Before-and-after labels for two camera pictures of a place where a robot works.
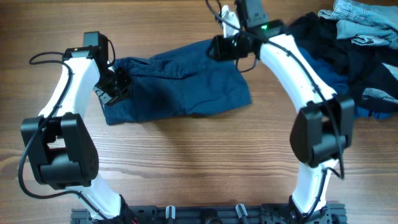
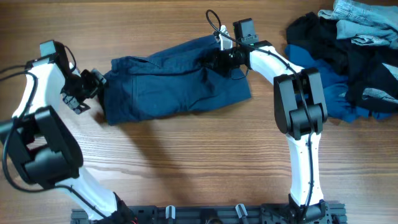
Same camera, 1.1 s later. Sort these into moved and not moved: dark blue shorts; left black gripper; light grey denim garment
Moved: left black gripper
Not moved: dark blue shorts; light grey denim garment
